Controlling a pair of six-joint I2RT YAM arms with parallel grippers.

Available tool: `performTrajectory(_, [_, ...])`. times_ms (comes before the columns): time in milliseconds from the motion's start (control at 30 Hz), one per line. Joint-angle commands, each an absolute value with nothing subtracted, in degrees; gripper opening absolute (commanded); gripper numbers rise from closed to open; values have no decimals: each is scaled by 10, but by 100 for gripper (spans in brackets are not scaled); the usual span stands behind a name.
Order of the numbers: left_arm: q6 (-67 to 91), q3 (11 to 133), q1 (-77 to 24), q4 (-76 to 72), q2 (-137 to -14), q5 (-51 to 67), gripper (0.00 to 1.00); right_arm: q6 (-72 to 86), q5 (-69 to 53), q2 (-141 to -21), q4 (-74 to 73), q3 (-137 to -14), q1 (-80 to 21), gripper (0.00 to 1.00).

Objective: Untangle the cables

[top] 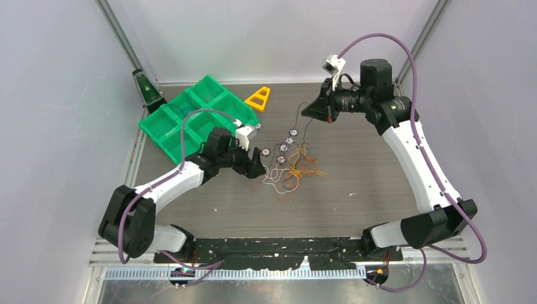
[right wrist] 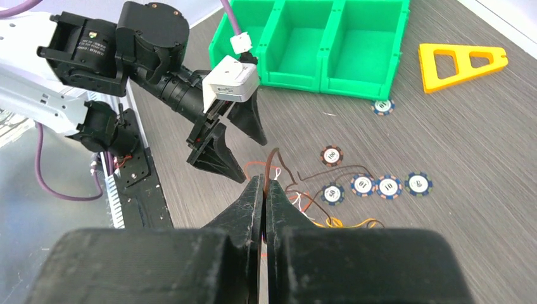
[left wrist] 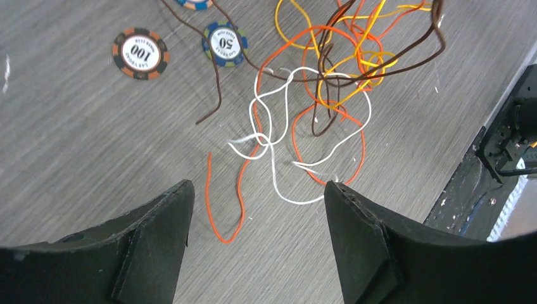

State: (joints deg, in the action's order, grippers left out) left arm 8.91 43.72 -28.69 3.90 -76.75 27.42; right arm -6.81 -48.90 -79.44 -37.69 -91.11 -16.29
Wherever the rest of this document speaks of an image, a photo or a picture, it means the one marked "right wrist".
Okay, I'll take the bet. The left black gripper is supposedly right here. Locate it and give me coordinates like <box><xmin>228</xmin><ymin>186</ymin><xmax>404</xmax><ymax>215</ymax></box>
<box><xmin>187</xmin><ymin>90</ymin><xmax>268</xmax><ymax>183</ymax></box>

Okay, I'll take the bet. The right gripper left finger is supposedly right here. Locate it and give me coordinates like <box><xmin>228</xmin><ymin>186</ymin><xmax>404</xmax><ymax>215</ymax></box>
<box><xmin>26</xmin><ymin>175</ymin><xmax>263</xmax><ymax>303</ymax></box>

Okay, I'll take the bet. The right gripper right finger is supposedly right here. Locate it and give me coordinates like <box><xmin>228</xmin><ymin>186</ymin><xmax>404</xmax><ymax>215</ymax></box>
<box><xmin>265</xmin><ymin>181</ymin><xmax>474</xmax><ymax>303</ymax></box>

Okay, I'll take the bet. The coloured wire bundle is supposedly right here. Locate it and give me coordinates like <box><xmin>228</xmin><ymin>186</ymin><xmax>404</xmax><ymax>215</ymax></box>
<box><xmin>244</xmin><ymin>148</ymin><xmax>386</xmax><ymax>229</ymax></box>

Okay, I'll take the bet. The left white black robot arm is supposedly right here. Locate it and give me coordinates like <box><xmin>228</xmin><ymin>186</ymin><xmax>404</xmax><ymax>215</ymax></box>
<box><xmin>1</xmin><ymin>1</ymin><xmax>267</xmax><ymax>182</ymax></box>

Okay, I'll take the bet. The poker chip blue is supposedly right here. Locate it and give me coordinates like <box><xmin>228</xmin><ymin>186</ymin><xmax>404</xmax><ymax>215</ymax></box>
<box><xmin>320</xmin><ymin>182</ymin><xmax>345</xmax><ymax>206</ymax></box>

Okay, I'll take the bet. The poker chip purple middle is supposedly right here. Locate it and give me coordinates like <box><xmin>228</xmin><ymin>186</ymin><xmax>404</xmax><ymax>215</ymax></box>
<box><xmin>350</xmin><ymin>174</ymin><xmax>376</xmax><ymax>197</ymax></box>

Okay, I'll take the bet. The poker chip purple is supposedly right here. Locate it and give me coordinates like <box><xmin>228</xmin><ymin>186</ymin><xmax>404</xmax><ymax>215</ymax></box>
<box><xmin>350</xmin><ymin>174</ymin><xmax>376</xmax><ymax>197</ymax></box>
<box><xmin>376</xmin><ymin>175</ymin><xmax>402</xmax><ymax>200</ymax></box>

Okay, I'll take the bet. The poker chip red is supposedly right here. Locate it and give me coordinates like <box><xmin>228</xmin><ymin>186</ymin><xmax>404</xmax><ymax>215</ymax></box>
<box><xmin>320</xmin><ymin>145</ymin><xmax>344</xmax><ymax>167</ymax></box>

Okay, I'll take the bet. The poker chip purple upper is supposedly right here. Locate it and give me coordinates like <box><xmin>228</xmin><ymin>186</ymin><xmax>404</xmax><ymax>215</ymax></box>
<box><xmin>376</xmin><ymin>175</ymin><xmax>402</xmax><ymax>200</ymax></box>

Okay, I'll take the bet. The green compartment tray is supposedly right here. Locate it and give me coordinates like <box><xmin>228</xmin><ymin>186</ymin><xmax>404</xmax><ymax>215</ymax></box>
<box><xmin>231</xmin><ymin>1</ymin><xmax>410</xmax><ymax>101</ymax></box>

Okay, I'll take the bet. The poker chip near tray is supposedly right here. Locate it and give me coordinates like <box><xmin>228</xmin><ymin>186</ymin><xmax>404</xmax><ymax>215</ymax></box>
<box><xmin>371</xmin><ymin>99</ymin><xmax>395</xmax><ymax>116</ymax></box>

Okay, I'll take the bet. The yellow triangular plastic piece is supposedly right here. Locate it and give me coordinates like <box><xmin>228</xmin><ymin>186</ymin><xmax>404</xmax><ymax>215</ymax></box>
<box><xmin>418</xmin><ymin>43</ymin><xmax>509</xmax><ymax>94</ymax></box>

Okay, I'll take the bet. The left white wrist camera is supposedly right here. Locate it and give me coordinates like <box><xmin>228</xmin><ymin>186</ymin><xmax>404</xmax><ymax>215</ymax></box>
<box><xmin>202</xmin><ymin>55</ymin><xmax>260</xmax><ymax>113</ymax></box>

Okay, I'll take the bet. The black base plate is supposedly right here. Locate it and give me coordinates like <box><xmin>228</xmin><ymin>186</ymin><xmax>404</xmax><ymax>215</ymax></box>
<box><xmin>112</xmin><ymin>109</ymin><xmax>173</xmax><ymax>229</ymax></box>

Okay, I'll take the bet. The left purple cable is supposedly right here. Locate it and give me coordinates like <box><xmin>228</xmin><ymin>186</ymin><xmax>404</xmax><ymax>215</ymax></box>
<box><xmin>0</xmin><ymin>0</ymin><xmax>254</xmax><ymax>202</ymax></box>

